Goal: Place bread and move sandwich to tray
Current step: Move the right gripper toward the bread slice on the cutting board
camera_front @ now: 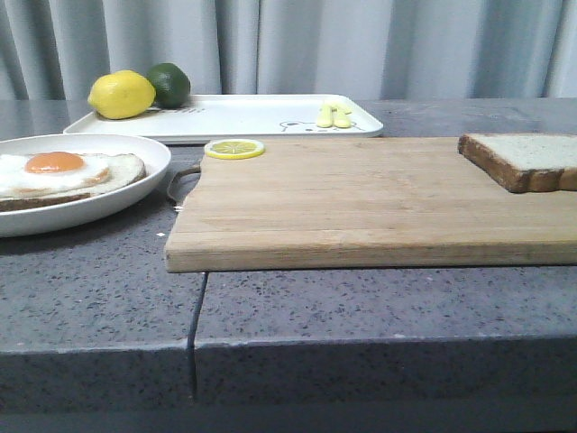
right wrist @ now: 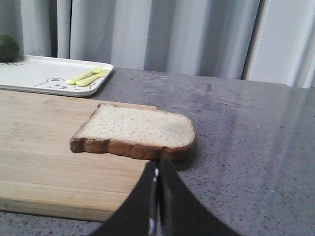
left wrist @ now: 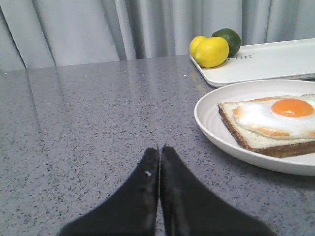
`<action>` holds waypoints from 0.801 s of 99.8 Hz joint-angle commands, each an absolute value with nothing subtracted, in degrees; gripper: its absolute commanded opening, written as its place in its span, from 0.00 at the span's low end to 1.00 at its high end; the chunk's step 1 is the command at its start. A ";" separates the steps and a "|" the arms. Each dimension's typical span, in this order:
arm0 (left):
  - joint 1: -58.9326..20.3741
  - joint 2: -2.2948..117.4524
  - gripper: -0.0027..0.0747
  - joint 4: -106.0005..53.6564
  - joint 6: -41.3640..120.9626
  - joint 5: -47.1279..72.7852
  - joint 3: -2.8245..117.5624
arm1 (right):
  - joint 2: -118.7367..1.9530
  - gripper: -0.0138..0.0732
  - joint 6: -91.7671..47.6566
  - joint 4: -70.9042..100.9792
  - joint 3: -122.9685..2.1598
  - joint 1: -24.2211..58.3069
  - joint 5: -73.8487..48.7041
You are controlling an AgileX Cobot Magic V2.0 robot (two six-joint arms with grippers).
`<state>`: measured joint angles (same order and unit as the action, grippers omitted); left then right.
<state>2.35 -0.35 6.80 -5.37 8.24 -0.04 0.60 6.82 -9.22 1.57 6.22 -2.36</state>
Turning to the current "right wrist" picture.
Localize green lime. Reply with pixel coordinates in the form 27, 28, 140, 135
0, 35, 20, 62

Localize white bread slice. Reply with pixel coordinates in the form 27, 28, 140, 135
70, 103, 195, 160

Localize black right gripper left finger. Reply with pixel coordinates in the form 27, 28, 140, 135
91, 162, 158, 236

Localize yellow toy fork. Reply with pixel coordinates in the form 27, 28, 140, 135
65, 66, 103, 85

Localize wooden cutting board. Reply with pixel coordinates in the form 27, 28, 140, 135
0, 90, 146, 222

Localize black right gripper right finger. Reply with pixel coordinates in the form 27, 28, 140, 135
158, 159, 238, 236

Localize yellow toy knife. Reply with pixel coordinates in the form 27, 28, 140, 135
76, 69, 110, 87

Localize grey curtain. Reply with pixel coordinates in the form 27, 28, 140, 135
0, 0, 315, 89

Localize white rectangular bear tray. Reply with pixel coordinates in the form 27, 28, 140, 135
0, 55, 114, 97

